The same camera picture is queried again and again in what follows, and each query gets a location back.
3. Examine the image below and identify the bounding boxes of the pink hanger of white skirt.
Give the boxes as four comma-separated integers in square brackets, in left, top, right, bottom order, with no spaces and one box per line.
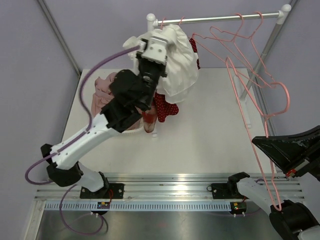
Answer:
[224,56,292,211]

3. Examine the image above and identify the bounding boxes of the white skirt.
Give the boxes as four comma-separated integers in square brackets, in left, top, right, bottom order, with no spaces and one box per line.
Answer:
[122,24,199,104]

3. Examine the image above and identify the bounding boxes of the red polka dot skirt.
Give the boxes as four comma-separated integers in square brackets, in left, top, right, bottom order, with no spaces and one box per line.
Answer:
[154,38,201,123]

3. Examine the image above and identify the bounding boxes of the pink hanger of floral skirt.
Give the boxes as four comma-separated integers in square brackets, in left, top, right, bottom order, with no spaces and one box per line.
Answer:
[209,11,283,90]

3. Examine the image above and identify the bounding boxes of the pink skirt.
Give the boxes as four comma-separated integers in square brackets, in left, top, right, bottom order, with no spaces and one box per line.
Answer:
[91,72,117,117]

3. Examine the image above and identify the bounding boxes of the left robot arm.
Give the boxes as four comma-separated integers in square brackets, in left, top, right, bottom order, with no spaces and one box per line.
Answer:
[41,58,166,199]

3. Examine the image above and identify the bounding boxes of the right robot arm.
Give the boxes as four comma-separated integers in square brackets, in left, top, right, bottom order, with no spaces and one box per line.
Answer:
[206,126,320,240]

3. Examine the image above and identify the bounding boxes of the red plaid skirt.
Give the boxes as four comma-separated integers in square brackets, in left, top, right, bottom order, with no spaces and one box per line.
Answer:
[142,111,158,134]

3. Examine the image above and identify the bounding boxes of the white plastic basket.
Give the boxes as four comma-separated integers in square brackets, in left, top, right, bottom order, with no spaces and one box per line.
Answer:
[122,119,144,134]

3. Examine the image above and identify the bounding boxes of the white metal clothes rack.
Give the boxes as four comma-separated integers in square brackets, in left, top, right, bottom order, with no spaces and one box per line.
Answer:
[145,4,293,138]

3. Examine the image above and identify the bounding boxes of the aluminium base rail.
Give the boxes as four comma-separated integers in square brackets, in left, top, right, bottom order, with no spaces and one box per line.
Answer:
[34,173,305,202]

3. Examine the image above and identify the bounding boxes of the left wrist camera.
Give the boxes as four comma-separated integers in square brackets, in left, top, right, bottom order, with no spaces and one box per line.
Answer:
[136,36,176,66]

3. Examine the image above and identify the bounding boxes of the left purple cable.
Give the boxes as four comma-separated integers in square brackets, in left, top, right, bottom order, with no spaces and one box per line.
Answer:
[24,44,143,235]

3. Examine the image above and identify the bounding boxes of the white slotted cable duct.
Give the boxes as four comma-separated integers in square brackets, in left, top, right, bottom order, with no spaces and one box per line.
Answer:
[44,200,231,212]

